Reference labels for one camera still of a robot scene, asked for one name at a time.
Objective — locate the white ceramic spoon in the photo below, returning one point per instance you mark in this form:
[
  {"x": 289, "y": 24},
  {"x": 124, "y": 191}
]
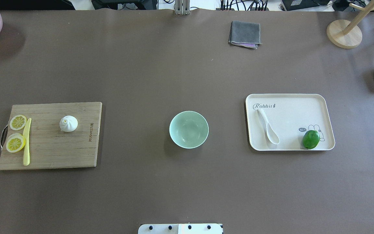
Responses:
[{"x": 270, "y": 133}]

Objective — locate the white steamed bun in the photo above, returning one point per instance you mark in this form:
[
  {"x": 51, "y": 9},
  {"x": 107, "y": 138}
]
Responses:
[{"x": 68, "y": 123}]

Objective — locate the light green bowl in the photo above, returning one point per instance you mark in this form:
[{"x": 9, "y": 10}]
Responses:
[{"x": 189, "y": 129}]

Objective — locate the grey folded cloth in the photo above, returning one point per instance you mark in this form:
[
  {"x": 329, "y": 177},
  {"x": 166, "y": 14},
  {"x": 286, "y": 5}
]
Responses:
[{"x": 246, "y": 34}]

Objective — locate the cream rabbit tray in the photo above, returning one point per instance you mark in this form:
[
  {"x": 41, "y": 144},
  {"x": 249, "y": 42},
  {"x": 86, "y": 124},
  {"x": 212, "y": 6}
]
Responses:
[{"x": 290, "y": 116}]

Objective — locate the green lime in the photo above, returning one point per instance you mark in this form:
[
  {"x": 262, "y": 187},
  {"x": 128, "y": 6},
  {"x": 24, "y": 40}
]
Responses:
[{"x": 311, "y": 139}]

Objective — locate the wooden cutting board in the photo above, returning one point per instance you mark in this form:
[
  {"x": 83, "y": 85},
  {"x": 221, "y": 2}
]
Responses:
[{"x": 52, "y": 148}]

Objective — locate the yellow plastic knife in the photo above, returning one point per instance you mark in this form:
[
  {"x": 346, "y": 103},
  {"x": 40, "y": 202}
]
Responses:
[{"x": 26, "y": 149}]

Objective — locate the upper lemon slice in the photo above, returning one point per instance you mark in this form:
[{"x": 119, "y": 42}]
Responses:
[{"x": 18, "y": 122}]

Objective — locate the lemon slice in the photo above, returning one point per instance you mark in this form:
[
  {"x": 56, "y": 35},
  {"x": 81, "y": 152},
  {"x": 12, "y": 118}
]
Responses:
[
  {"x": 18, "y": 122},
  {"x": 15, "y": 142}
]

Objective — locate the lower lemon slice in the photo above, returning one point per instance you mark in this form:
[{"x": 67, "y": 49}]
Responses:
[{"x": 15, "y": 142}]

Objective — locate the wooden mug tree stand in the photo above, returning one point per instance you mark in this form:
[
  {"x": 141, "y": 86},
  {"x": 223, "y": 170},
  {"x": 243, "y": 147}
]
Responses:
[{"x": 346, "y": 34}]

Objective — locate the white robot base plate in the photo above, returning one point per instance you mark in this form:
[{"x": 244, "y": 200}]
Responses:
[{"x": 181, "y": 228}]

